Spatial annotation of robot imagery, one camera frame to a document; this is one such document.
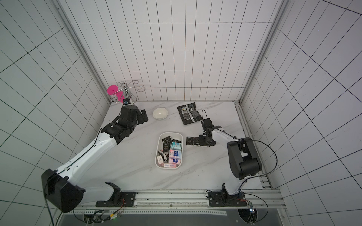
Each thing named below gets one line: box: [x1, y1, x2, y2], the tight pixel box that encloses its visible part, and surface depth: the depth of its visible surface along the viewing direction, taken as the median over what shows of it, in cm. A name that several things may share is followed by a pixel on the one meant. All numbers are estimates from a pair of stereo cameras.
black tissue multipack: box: [176, 102, 203, 126], surface depth 112 cm
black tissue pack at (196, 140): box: [193, 136, 200, 145], surface depth 96 cm
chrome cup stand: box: [110, 80, 146, 104], surface depth 90 cm
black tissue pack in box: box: [161, 135, 173, 153], surface depth 94 cm
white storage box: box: [154, 131, 184, 170], surface depth 85 cm
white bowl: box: [152, 107, 169, 121], surface depth 109 cm
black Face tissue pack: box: [186, 136, 194, 146], surface depth 96 cm
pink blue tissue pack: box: [168, 148, 182, 159], surface depth 84 cm
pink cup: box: [106, 84, 125, 104], surface depth 90 cm
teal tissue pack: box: [170, 142, 182, 151], surface depth 89 cm
